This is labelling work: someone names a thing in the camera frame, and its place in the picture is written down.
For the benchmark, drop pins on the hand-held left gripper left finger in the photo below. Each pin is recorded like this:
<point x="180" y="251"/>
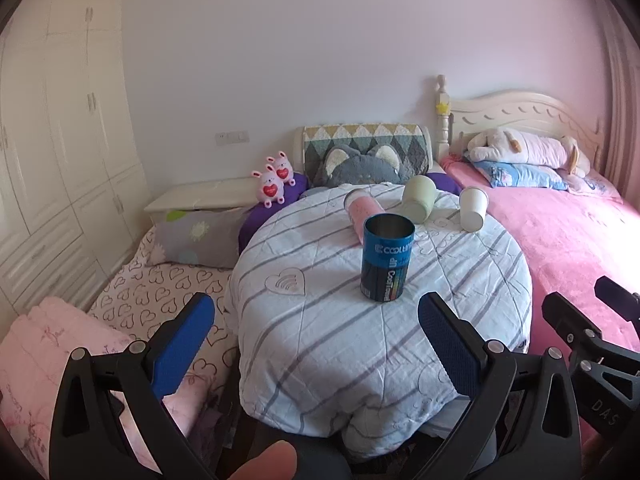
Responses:
<point x="182" y="345"/>

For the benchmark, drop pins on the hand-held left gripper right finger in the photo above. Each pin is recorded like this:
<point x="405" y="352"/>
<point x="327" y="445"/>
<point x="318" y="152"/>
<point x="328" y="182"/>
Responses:
<point x="450" y="350"/>

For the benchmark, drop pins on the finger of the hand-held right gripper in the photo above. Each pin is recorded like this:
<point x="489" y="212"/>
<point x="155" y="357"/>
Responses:
<point x="567" y="317"/>
<point x="620" y="300"/>

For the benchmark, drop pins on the white cup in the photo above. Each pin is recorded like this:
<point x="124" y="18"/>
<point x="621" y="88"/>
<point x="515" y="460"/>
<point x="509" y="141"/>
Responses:
<point x="472" y="210"/>

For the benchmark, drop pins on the pale green cup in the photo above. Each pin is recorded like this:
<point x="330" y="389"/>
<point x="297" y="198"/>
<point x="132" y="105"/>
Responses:
<point x="419" y="197"/>

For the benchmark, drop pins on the pink cup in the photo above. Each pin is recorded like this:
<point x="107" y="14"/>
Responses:
<point x="362" y="215"/>

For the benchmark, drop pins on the blue metal cup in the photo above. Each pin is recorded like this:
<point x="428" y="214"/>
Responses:
<point x="387" y="260"/>

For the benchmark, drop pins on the person's left hand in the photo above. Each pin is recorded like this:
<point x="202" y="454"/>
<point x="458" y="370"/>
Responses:
<point x="272" y="462"/>

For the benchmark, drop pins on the heart print bed sheet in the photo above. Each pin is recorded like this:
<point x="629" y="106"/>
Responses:
<point x="165" y="285"/>

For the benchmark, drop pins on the pink fleece blanket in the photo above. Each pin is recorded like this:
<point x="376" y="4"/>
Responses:
<point x="550" y="240"/>

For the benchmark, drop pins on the grey flower print pillow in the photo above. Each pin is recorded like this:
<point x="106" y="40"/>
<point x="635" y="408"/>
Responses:
<point x="200" y="240"/>

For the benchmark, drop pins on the pink pillow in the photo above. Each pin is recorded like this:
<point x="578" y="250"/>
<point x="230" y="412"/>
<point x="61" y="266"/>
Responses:
<point x="592" y="185"/>

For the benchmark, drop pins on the white grey-striped quilt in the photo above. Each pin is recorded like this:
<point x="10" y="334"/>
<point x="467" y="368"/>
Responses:
<point x="310" y="320"/>

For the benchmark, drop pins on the pink folded quilt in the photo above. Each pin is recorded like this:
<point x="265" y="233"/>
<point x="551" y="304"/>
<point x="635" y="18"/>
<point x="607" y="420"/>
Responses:
<point x="40" y="350"/>

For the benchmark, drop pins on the purple cushion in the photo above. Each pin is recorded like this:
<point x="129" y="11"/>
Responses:
<point x="445" y="182"/>
<point x="260" y="220"/>

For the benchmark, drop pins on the blue pillow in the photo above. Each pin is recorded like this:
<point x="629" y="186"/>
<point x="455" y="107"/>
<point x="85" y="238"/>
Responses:
<point x="520" y="175"/>

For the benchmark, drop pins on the white dog plush toy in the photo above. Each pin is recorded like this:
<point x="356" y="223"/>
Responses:
<point x="525" y="147"/>

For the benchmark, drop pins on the grey cat cushion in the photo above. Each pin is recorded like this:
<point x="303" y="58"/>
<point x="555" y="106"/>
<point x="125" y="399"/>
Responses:
<point x="357" y="167"/>

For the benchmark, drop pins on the pale curtain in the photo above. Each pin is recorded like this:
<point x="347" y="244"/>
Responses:
<point x="622" y="90"/>

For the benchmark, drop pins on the cream carved headboard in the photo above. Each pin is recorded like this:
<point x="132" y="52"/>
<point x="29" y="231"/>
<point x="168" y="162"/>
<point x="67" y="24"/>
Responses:
<point x="520" y="110"/>

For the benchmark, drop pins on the cream wardrobe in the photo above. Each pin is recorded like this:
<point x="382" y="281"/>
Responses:
<point x="60" y="160"/>

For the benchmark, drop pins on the diamond pattern cushion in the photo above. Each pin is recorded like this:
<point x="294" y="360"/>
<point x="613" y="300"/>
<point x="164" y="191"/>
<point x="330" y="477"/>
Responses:
<point x="365" y="135"/>

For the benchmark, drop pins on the white wall socket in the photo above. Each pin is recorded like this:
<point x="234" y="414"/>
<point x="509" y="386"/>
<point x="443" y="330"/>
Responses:
<point x="232" y="137"/>

